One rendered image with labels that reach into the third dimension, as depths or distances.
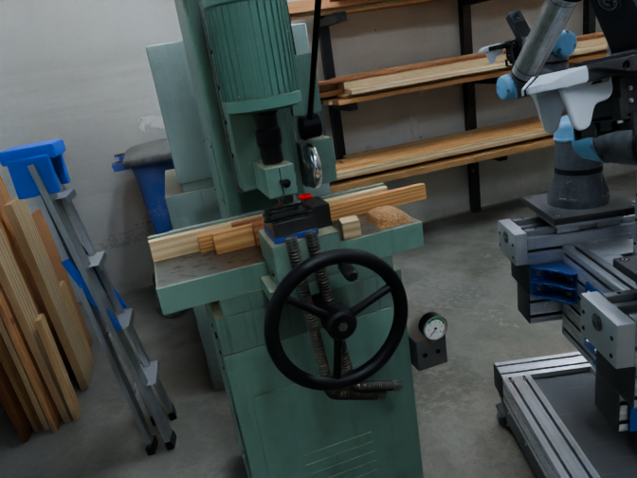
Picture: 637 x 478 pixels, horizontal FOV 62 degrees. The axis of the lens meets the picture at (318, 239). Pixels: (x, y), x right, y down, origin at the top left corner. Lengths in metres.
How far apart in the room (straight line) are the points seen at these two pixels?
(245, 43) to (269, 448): 0.91
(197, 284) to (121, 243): 2.56
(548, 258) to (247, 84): 0.90
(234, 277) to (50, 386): 1.50
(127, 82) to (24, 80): 0.56
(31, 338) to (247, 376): 1.34
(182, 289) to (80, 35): 2.58
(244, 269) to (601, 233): 0.95
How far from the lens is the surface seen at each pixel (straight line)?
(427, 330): 1.27
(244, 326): 1.17
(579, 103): 0.58
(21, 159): 1.86
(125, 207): 3.60
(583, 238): 1.56
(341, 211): 1.32
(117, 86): 3.51
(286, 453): 1.37
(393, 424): 1.44
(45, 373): 2.48
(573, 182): 1.52
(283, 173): 1.21
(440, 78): 3.33
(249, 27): 1.16
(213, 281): 1.12
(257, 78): 1.15
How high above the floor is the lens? 1.29
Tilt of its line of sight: 19 degrees down
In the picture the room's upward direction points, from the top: 9 degrees counter-clockwise
